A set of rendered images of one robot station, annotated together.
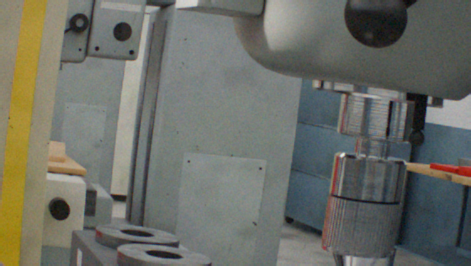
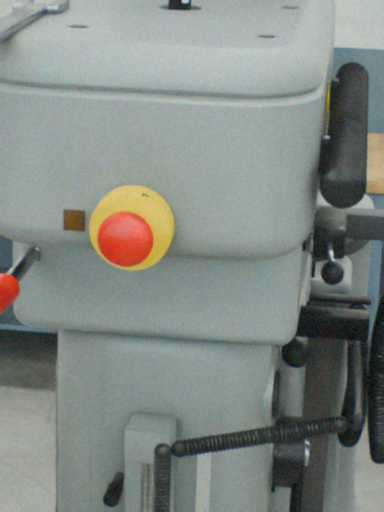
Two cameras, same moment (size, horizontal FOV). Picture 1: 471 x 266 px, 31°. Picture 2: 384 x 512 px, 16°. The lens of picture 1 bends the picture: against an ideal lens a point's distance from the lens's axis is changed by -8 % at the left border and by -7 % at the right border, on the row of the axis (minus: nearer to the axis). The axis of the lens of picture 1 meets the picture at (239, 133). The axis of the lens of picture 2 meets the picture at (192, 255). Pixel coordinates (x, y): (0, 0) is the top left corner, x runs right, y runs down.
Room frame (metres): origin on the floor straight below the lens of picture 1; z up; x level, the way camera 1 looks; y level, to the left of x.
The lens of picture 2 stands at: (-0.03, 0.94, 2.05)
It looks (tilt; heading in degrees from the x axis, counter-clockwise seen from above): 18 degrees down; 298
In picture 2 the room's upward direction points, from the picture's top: 2 degrees clockwise
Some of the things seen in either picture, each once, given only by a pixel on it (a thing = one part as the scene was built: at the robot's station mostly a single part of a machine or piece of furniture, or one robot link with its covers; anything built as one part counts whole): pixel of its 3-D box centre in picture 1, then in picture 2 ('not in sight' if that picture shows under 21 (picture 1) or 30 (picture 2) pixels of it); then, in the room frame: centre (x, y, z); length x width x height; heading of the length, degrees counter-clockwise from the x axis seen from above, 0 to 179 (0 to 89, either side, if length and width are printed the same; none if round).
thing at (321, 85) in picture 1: (379, 93); not in sight; (0.54, -0.08, 1.31); 0.09 x 0.09 x 0.01
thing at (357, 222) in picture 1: (363, 212); not in sight; (0.54, -0.08, 1.23); 0.05 x 0.05 x 0.05
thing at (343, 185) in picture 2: not in sight; (344, 122); (0.42, -0.17, 1.79); 0.45 x 0.04 x 0.04; 112
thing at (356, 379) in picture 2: not in sight; (355, 383); (0.36, -0.09, 1.58); 0.17 x 0.01 x 0.01; 113
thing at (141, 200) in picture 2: not in sight; (132, 227); (0.46, 0.13, 1.76); 0.06 x 0.02 x 0.06; 22
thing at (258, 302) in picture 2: not in sight; (180, 227); (0.56, -0.12, 1.68); 0.34 x 0.24 x 0.10; 112
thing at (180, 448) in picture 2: not in sight; (270, 434); (0.38, 0.05, 1.58); 0.17 x 0.01 x 0.01; 51
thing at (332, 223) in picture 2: not in sight; (325, 245); (0.44, -0.19, 1.66); 0.12 x 0.04 x 0.04; 112
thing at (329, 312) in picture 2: not in sight; (324, 331); (0.42, -0.15, 1.59); 0.08 x 0.02 x 0.04; 22
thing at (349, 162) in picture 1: (370, 163); not in sight; (0.54, -0.08, 1.26); 0.05 x 0.05 x 0.01
